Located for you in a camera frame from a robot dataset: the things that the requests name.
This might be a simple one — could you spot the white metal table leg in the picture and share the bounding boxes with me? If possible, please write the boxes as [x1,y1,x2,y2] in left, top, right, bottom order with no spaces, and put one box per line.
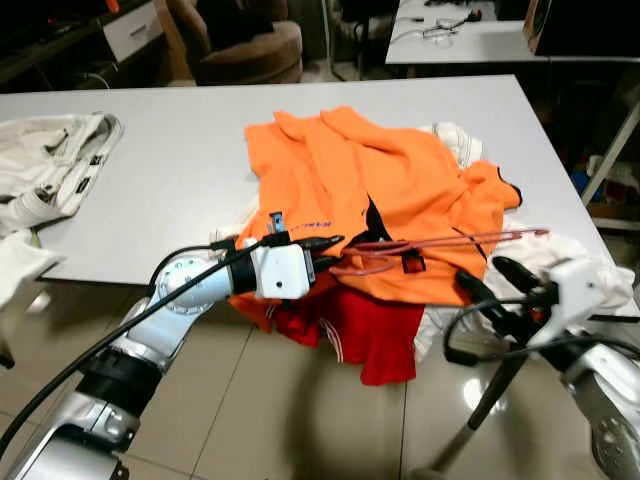
[580,100,640,206]

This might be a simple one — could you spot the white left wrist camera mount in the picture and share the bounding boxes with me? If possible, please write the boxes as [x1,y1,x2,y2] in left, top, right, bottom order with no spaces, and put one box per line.
[252,243,313,301]

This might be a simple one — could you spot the brown armchair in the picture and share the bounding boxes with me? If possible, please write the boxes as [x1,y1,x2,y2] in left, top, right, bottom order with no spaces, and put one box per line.
[165,0,304,87]

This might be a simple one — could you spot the white trousers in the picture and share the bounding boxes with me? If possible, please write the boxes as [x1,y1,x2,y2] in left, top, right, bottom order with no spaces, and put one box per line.
[0,112,124,236]

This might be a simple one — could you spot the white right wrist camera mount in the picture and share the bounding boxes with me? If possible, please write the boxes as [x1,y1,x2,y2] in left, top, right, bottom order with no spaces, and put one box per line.
[548,257,613,339]

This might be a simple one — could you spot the orange shirt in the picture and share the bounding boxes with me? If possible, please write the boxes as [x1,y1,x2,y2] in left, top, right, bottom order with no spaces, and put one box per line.
[228,104,524,333]

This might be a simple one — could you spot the white crumpled garment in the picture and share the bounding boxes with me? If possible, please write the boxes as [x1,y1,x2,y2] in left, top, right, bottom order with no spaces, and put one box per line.
[415,122,640,363]

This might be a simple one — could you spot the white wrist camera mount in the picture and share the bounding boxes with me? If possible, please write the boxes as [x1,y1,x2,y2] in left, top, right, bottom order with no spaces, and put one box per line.
[252,243,313,301]
[548,257,613,339]

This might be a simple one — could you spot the small white cloth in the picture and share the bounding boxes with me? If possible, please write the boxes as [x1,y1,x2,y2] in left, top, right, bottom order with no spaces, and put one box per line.
[0,230,63,311]

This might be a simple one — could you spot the grey metal table leg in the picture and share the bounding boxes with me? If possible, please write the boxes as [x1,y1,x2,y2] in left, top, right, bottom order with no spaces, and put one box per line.
[405,350,531,480]

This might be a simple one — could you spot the red wire hanger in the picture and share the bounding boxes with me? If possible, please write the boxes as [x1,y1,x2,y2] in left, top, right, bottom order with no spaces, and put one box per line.
[328,227,550,279]

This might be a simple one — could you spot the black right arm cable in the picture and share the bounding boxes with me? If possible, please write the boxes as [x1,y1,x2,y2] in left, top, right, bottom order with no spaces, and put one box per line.
[443,295,561,367]

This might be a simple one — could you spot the red garment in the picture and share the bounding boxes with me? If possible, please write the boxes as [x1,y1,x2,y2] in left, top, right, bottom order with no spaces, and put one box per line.
[270,285,428,388]

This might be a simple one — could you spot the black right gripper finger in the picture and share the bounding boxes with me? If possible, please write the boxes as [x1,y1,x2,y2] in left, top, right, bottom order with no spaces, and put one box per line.
[492,256,549,297]
[456,270,524,336]

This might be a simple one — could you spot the thin black tabletop cable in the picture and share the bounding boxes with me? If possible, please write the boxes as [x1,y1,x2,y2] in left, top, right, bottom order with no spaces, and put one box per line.
[388,8,483,46]

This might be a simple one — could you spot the white drawer cabinet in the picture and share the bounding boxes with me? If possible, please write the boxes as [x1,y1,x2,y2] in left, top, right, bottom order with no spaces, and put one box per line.
[100,0,166,63]

